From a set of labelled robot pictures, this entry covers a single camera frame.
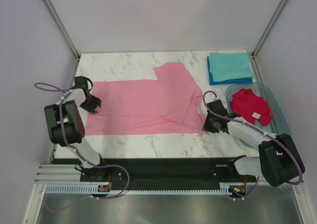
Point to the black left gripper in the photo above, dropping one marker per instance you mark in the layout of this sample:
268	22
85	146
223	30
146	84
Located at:
96	102

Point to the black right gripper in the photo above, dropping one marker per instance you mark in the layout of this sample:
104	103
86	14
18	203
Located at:
206	126

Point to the pink t shirt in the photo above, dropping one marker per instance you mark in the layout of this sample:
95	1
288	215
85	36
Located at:
169	104

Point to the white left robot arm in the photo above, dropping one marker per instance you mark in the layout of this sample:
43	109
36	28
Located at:
64	122

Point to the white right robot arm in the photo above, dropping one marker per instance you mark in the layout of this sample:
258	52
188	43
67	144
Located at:
278	160

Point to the red t shirt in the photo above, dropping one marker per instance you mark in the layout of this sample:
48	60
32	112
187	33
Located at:
251	107

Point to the folded teal t shirt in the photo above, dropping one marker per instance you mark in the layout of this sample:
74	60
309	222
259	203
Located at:
227	66

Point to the clear blue plastic bin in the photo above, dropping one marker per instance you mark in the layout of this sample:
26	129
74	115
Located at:
278	124

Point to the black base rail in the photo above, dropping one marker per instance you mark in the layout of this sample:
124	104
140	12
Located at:
165	173

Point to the white slotted cable duct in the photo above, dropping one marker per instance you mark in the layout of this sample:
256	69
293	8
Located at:
96	189

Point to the right aluminium frame post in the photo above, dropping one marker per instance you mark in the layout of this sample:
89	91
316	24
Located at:
278	11

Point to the aluminium frame post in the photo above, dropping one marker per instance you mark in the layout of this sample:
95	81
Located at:
278	11
59	24

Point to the left aluminium frame post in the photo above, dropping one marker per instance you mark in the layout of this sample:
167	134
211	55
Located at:
59	24

